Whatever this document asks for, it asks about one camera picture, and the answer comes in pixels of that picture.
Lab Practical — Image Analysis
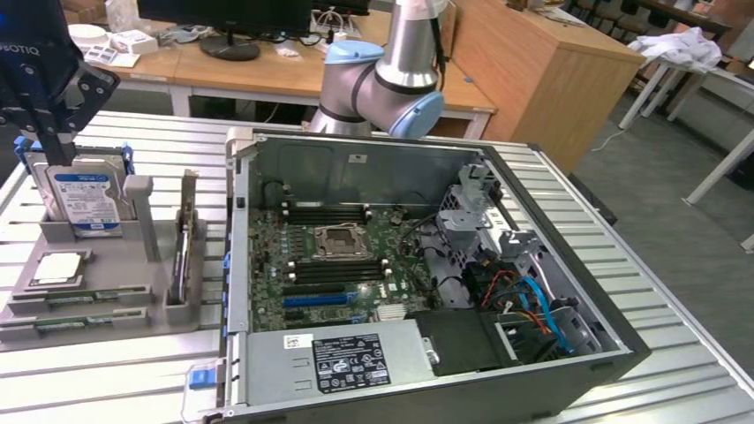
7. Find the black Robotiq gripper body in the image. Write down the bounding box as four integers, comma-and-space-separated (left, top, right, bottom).
0, 0, 87, 117

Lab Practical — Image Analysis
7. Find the green RAM stick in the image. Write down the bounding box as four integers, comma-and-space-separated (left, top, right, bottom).
45, 288, 128, 307
33, 314, 120, 331

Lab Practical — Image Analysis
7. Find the black RAM slot bank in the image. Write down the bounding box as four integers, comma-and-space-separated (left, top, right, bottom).
282, 199, 375, 225
287, 256, 395, 284

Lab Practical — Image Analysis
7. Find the white round dish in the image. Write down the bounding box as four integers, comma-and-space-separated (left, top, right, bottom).
65, 23, 113, 48

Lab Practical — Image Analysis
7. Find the white cardboard box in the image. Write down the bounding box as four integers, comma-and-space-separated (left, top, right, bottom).
108, 29, 160, 56

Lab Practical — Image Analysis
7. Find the wooden desk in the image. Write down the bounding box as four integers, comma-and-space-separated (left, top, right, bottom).
64, 8, 499, 133

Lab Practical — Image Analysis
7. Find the black computer monitor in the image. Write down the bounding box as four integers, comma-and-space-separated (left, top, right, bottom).
136, 0, 315, 62

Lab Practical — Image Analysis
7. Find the silver CPU chip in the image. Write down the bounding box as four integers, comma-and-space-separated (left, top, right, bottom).
31, 253, 84, 288

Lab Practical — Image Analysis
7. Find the grey parts rack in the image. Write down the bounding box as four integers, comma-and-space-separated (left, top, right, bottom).
0, 174, 208, 344

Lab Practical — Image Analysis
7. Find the graphics card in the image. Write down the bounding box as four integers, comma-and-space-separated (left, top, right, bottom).
165, 169, 203, 307

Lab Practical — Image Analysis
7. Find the metal CPU socket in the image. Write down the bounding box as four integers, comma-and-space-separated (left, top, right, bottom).
310, 223, 371, 262

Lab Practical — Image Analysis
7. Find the black expansion slot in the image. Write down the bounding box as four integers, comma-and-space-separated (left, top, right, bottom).
283, 282, 347, 297

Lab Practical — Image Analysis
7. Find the blue expansion slot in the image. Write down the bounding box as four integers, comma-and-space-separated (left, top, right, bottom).
280, 290, 350, 309

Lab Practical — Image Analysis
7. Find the blue case latch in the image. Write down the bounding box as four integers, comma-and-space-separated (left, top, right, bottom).
187, 365, 212, 392

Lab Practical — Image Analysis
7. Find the green motherboard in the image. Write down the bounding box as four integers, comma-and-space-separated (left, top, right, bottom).
250, 201, 448, 330

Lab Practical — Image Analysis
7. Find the silver metal drive cage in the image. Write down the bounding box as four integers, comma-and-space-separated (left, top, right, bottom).
434, 162, 506, 269

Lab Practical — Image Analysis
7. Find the grey power supply unit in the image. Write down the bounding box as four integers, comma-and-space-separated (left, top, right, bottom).
242, 318, 438, 408

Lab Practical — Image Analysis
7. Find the wooden cabinet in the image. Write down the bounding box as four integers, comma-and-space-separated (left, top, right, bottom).
438, 0, 649, 174

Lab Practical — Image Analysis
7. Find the black disk bay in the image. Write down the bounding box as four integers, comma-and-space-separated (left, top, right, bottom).
408, 307, 523, 377

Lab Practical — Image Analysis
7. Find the white crumpled cloth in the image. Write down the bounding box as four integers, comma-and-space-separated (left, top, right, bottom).
626, 26, 725, 72

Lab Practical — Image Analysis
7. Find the black open PC case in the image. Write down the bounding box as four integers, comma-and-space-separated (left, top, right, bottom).
199, 126, 653, 424

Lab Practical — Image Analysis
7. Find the hard disk blue bracket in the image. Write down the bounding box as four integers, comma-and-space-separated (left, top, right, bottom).
13, 135, 140, 240

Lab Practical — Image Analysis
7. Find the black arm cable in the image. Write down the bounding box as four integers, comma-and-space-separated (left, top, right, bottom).
427, 0, 448, 94

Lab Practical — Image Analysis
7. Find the black wire loop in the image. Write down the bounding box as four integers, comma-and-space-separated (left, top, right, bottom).
396, 216, 440, 266

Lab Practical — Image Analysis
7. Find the red wire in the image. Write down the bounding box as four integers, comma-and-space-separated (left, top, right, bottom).
480, 269, 543, 326

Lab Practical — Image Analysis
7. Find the blue flat wire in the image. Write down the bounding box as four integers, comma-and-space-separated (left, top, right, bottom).
516, 273, 578, 355

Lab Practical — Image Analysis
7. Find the white frame table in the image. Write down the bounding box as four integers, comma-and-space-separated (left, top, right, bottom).
617, 48, 754, 206

